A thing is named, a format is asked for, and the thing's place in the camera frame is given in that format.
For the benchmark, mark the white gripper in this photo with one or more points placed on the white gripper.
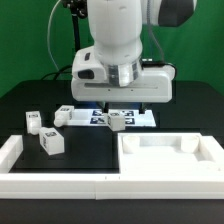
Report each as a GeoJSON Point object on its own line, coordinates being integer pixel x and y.
{"type": "Point", "coordinates": [140, 81]}

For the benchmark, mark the white square tabletop part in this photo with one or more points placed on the white square tabletop part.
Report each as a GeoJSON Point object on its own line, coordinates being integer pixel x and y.
{"type": "Point", "coordinates": [154, 153]}

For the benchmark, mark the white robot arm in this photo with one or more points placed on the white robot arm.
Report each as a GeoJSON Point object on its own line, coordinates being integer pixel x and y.
{"type": "Point", "coordinates": [116, 25]}

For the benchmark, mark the white marker sheet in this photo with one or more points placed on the white marker sheet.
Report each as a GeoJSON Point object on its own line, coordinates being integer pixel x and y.
{"type": "Point", "coordinates": [95, 117]}

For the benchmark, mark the white U-shaped fence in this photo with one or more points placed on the white U-shaped fence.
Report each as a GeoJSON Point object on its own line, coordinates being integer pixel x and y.
{"type": "Point", "coordinates": [206, 181]}

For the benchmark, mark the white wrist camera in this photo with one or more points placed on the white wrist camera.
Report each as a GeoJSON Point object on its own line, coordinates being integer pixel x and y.
{"type": "Point", "coordinates": [86, 67]}

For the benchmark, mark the black camera stand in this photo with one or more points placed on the black camera stand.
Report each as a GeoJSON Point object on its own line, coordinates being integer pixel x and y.
{"type": "Point", "coordinates": [78, 10]}

